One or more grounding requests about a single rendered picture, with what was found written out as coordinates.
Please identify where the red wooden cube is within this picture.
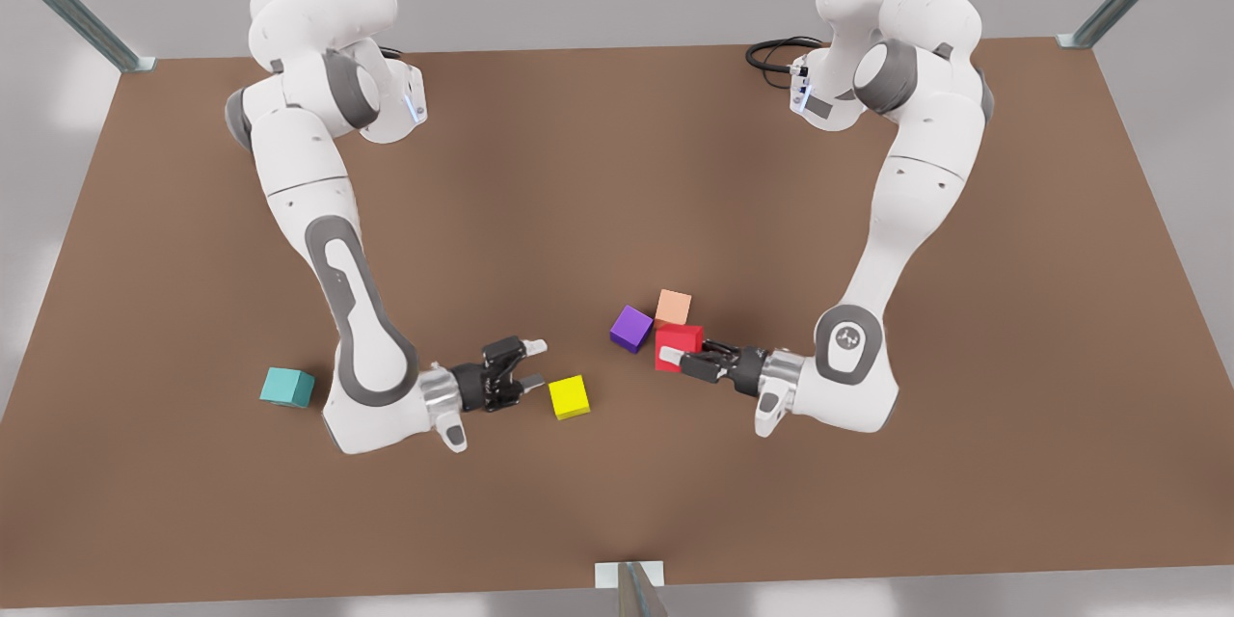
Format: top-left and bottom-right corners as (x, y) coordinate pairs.
(655, 323), (706, 373)

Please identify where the teal blue wooden cube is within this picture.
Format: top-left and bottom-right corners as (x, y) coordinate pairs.
(259, 366), (316, 409)

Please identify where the purple wooden cube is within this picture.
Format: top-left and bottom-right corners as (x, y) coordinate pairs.
(609, 305), (656, 355)

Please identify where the peach wooden cube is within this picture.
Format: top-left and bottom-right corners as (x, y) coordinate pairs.
(655, 288), (694, 328)

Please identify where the yellow wooden cube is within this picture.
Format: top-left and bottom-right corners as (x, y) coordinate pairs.
(548, 374), (593, 422)

